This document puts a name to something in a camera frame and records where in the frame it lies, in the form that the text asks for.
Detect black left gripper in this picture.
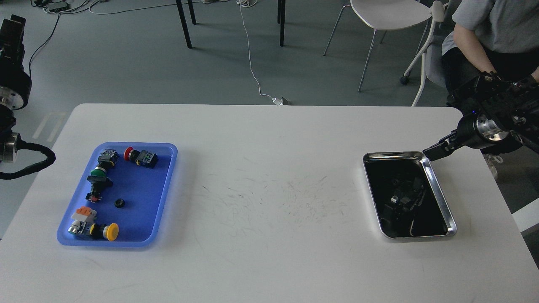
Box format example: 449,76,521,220
0,15,32,111

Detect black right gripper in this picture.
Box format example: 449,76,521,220
423,114,510,161

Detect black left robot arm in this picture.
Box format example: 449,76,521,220
0,15,56,180

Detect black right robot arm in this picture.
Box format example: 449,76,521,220
423,72,538,161

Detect silver metal tray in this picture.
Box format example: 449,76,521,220
362,151,457,240

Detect grey office chair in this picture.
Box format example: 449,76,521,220
400,0,460,106

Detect person in grey shirt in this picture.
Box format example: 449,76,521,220
442,0,538,176

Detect white chair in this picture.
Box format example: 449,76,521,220
323,0,434,92

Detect white power adapter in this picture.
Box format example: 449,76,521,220
272,97,291,106

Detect orange grey contact block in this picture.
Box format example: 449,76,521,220
71,206,97,223

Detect blue plastic tray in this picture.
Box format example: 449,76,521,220
56,142,178,248

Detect black table legs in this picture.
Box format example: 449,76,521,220
173,0,286,49

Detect black cable on floor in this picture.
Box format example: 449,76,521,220
27,13,61,68

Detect green push button switch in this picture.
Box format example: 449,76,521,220
90,149,119,177

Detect red push button switch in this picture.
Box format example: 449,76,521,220
123,146,158,169

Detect yellow push button switch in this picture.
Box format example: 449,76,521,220
68,221,119,241

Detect white cable on floor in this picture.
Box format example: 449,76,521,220
237,0,276,101

